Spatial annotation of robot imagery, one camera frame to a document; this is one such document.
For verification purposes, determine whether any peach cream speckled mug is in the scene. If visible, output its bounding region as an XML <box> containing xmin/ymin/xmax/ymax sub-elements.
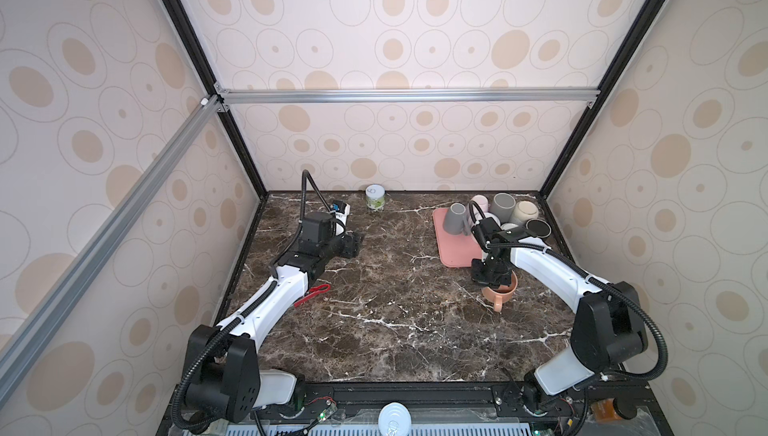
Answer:
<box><xmin>481</xmin><ymin>272</ymin><xmax>518</xmax><ymax>313</ymax></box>

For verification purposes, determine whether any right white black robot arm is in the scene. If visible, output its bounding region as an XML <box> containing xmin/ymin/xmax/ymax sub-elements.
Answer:
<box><xmin>468</xmin><ymin>201</ymin><xmax>669</xmax><ymax>415</ymax></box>

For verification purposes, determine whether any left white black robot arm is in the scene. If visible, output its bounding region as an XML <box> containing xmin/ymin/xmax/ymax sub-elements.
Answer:
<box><xmin>170</xmin><ymin>198</ymin><xmax>363</xmax><ymax>434</ymax></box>

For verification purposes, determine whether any black mug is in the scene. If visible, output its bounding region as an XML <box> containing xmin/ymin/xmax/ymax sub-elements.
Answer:
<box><xmin>524</xmin><ymin>219</ymin><xmax>552</xmax><ymax>240</ymax></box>

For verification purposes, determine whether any small grey mug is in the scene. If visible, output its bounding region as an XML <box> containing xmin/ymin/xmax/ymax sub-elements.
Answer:
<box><xmin>442</xmin><ymin>202</ymin><xmax>468</xmax><ymax>236</ymax></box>

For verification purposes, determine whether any large grey mug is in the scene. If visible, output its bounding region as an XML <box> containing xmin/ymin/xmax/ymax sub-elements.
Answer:
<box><xmin>489</xmin><ymin>192</ymin><xmax>517</xmax><ymax>224</ymax></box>

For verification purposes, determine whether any beige round mug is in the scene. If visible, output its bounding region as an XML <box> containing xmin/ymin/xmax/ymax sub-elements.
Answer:
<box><xmin>510</xmin><ymin>200</ymin><xmax>540</xmax><ymax>225</ymax></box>

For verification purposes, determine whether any pink mug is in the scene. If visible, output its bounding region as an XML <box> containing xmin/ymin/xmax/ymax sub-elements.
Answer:
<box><xmin>471</xmin><ymin>194</ymin><xmax>489</xmax><ymax>213</ymax></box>

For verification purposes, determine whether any pink plastic tray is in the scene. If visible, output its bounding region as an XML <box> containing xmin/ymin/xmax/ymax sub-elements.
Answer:
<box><xmin>432</xmin><ymin>207</ymin><xmax>483</xmax><ymax>268</ymax></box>

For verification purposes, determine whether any small green white can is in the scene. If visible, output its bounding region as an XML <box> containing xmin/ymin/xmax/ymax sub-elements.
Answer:
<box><xmin>365</xmin><ymin>184</ymin><xmax>386</xmax><ymax>210</ymax></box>

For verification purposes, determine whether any white round lamp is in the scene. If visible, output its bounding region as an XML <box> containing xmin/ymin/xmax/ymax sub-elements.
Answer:
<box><xmin>377</xmin><ymin>402</ymin><xmax>412</xmax><ymax>436</ymax></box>

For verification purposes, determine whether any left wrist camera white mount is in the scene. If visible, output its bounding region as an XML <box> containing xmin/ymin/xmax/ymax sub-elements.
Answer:
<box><xmin>330</xmin><ymin>200</ymin><xmax>351</xmax><ymax>235</ymax></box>

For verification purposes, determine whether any red handled tool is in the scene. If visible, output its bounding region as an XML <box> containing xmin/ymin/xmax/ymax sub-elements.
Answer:
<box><xmin>293</xmin><ymin>283</ymin><xmax>332</xmax><ymax>308</ymax></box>

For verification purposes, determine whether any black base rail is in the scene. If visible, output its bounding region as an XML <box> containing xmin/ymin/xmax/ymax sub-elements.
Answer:
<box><xmin>155</xmin><ymin>380</ymin><xmax>673</xmax><ymax>436</ymax></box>

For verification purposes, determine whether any horizontal aluminium frame bar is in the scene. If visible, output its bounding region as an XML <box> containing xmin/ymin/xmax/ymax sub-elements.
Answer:
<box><xmin>202</xmin><ymin>86</ymin><xmax>600</xmax><ymax>108</ymax></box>

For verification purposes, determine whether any left slanted aluminium frame bar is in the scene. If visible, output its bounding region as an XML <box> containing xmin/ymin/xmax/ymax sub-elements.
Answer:
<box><xmin>1</xmin><ymin>94</ymin><xmax>223</xmax><ymax>405</ymax></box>

